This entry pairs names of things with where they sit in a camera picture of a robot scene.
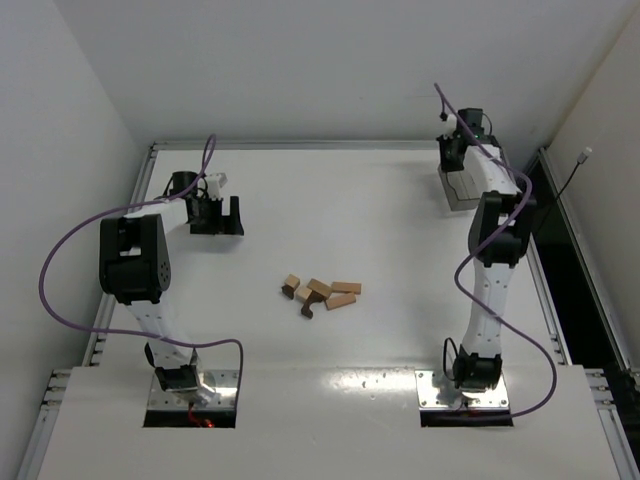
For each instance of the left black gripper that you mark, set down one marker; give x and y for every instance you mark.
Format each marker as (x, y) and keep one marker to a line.
(215, 223)

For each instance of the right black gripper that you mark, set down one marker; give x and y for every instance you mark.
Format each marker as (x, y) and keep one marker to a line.
(451, 156)

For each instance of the grey translucent plastic bin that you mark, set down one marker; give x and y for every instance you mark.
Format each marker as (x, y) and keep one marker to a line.
(460, 190)

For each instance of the light wood cube block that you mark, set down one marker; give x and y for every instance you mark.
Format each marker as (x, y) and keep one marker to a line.
(303, 294)
(291, 282)

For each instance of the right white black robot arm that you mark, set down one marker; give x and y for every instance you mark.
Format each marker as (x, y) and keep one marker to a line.
(498, 239)

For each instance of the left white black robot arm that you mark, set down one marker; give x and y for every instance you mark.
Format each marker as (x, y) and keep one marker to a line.
(134, 267)

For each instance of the dark wood quarter-round block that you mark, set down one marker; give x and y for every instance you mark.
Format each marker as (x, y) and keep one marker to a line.
(288, 291)

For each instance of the dark wood arch block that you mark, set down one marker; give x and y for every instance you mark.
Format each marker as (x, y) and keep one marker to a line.
(313, 298)

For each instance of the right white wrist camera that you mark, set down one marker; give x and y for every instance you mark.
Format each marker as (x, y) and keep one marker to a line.
(448, 125)

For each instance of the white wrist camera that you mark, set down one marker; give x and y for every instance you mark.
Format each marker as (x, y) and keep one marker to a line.
(215, 182)
(448, 125)

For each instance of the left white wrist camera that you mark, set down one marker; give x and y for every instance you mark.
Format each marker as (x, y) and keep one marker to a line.
(215, 182)

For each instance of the aluminium table frame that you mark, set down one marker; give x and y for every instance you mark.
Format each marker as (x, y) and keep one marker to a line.
(332, 397)

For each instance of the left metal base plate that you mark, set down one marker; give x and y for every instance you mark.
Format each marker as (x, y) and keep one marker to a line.
(215, 392)

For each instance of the metal base plate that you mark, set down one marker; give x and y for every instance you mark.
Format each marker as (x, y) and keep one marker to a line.
(437, 394)
(215, 392)

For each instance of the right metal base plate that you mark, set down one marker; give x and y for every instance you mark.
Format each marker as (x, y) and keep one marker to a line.
(437, 394)

